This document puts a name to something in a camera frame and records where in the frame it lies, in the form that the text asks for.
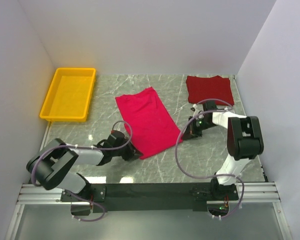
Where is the folded dark red t-shirt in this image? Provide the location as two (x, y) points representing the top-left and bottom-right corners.
(185, 75), (235, 106)

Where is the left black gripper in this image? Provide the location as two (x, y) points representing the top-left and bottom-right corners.
(112, 136), (143, 161)

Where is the bright red t-shirt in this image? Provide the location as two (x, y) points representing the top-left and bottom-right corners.
(115, 87), (181, 160)

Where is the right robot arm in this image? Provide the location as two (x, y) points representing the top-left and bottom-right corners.
(180, 98), (264, 201)

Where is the aluminium rail frame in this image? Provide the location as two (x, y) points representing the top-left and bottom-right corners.
(4, 129), (293, 240)

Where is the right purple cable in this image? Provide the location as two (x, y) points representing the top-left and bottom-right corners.
(174, 98), (245, 221)

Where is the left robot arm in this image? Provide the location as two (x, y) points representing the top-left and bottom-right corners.
(26, 130), (143, 201)

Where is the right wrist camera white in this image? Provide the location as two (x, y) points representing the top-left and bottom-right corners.
(190, 104), (203, 117)

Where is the yellow plastic tray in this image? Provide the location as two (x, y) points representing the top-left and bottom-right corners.
(39, 67), (97, 122)

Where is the black base beam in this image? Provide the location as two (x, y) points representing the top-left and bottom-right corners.
(59, 181), (240, 215)

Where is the purple cable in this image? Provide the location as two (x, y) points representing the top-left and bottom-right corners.
(174, 98), (245, 221)
(30, 120), (134, 223)

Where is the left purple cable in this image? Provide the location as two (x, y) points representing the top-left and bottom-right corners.
(30, 120), (134, 223)

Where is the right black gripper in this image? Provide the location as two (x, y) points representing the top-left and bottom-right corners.
(182, 116), (218, 140)

